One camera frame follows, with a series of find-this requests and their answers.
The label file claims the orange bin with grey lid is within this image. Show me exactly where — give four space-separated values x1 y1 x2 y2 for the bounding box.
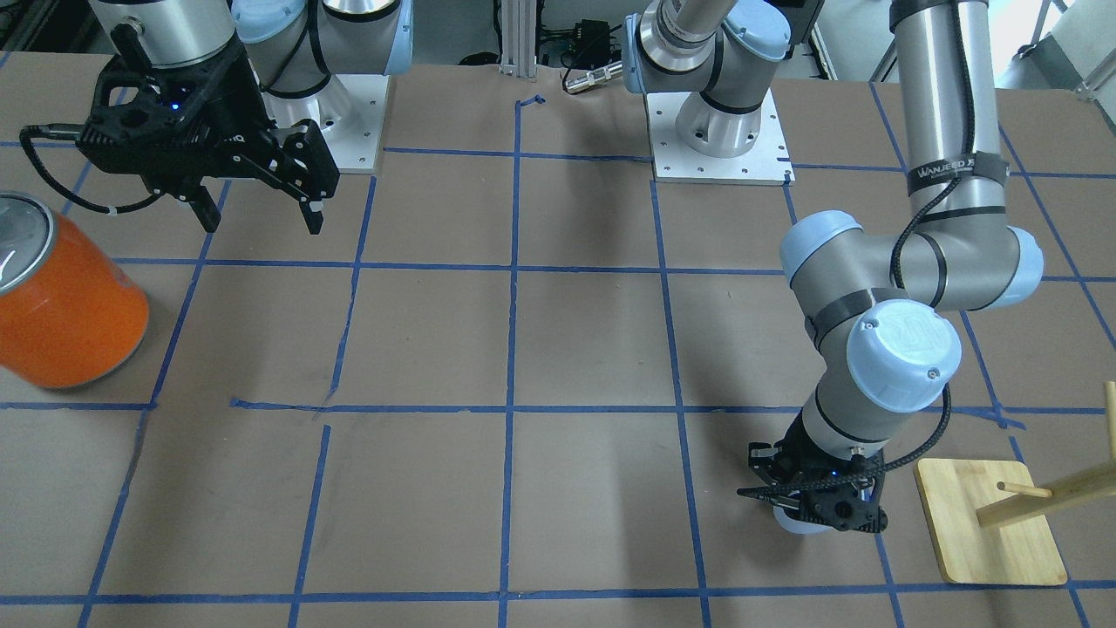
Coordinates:
1 191 150 389

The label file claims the light blue plastic cup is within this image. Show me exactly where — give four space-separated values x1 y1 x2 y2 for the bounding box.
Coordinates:
771 506 833 537

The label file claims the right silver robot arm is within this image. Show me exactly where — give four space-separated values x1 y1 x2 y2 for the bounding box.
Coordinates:
73 1 413 234

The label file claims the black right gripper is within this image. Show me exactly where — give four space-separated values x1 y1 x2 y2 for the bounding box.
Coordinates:
77 39 340 235

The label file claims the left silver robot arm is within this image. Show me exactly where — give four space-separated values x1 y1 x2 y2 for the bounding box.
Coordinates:
622 1 1043 534

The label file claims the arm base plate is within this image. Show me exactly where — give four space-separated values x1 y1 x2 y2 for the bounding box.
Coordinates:
645 89 796 186
262 74 391 174

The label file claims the wooden cup stand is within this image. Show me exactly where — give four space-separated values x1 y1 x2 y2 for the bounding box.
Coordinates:
914 380 1116 584

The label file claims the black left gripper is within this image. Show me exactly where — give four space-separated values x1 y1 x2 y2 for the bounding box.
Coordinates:
737 416 888 534

